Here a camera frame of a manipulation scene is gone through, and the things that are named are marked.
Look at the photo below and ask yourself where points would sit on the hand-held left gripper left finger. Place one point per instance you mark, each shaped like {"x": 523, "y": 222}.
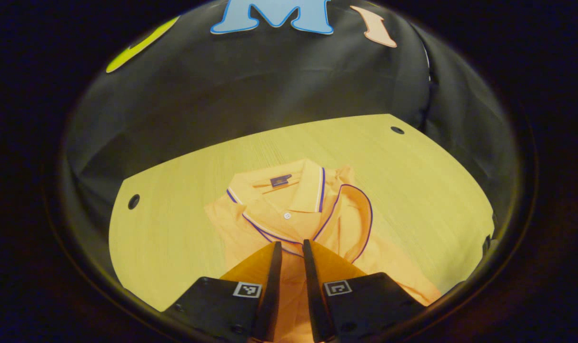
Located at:
{"x": 270, "y": 295}

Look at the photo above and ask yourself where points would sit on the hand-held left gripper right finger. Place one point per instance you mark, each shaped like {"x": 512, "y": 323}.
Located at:
{"x": 315, "y": 295}

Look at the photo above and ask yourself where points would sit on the orange T-shirt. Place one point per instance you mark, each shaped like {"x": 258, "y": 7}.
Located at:
{"x": 251, "y": 224}

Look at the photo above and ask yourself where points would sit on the black backdrop cloth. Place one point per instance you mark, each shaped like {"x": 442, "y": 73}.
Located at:
{"x": 270, "y": 85}

